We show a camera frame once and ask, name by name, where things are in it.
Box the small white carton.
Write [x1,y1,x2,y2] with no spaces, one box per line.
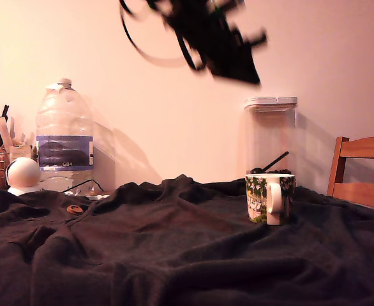
[9,145,32,164]

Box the clear container with white lid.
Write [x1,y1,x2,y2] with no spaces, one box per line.
[243,96,299,189]

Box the thin black table cable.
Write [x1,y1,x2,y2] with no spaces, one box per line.
[62,178,107,195]

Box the dark brown knitted cloth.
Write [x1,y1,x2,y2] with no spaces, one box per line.
[0,174,374,306]

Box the small white round camera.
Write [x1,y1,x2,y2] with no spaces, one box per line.
[6,156,42,196]

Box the wooden slatted chair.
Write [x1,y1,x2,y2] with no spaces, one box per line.
[326,136,374,213]

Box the black short arm cable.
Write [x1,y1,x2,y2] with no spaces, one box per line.
[176,33,206,71]

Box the large clear water bottle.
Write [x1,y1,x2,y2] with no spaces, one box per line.
[35,78,95,193]

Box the black looping arm cable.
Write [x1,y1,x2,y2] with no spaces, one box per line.
[119,0,190,68]

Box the floral print white mug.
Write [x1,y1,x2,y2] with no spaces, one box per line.
[244,173,296,226]

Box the black plastic scoop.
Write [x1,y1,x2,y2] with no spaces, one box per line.
[250,151,290,175]

